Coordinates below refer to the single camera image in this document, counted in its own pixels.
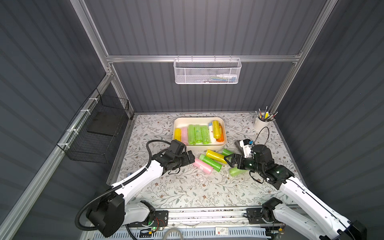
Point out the white wire wall basket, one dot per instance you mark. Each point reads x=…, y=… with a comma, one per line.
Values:
x=207, y=71

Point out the pink roll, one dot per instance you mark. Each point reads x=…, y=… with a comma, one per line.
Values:
x=199, y=164
x=184, y=135

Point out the orange trash bag roll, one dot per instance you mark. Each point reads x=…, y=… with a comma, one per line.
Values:
x=221, y=138

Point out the light green roll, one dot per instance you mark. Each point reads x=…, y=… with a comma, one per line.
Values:
x=198, y=134
x=191, y=135
x=233, y=172

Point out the black wire side basket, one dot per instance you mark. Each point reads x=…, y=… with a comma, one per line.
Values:
x=97, y=135

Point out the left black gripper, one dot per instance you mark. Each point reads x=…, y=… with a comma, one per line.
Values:
x=182, y=157

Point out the grey trash bag roll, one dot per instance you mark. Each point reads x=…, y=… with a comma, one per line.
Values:
x=239, y=147

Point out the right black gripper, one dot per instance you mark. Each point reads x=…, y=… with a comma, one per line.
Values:
x=237, y=161

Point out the yellow roll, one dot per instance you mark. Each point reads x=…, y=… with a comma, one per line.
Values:
x=216, y=156
x=177, y=134
x=217, y=132

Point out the floral table mat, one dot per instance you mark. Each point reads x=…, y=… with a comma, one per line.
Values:
x=191, y=187

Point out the white blue labelled roll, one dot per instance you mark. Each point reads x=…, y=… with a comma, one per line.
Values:
x=211, y=133

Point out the white plastic storage box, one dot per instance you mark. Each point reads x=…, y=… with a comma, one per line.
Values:
x=186, y=121

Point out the dark green roll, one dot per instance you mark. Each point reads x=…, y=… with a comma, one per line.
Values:
x=226, y=152
x=216, y=166

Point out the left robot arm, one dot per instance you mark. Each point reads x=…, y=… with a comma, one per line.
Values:
x=110, y=208

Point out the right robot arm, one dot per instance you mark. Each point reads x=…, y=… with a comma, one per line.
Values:
x=322, y=223

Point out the white pen cup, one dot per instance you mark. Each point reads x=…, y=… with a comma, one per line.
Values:
x=259, y=124

